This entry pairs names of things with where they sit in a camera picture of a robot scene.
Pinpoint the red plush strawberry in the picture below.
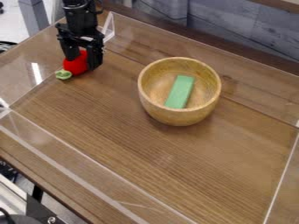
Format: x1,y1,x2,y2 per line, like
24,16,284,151
54,50,88,80

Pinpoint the green rectangular block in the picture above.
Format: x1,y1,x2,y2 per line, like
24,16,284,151
162,75,194,109

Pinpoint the clear acrylic corner bracket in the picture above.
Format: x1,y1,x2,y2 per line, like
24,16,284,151
100,12,116,42

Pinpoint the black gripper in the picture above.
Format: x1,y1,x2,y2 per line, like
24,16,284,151
54,23,104,71

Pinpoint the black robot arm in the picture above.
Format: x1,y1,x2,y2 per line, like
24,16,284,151
54,0,105,71

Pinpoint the black cable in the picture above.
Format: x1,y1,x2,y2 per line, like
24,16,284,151
0,206,16,224

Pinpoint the wooden bowl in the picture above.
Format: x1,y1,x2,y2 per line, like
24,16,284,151
137,57,221,126

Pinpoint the clear acrylic tray wall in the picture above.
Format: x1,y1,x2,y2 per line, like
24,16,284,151
0,13,299,224

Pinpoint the grey post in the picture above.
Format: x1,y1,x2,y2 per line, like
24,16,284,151
17,0,49,36

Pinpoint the black metal table bracket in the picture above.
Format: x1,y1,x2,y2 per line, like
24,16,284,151
25,195,66,224

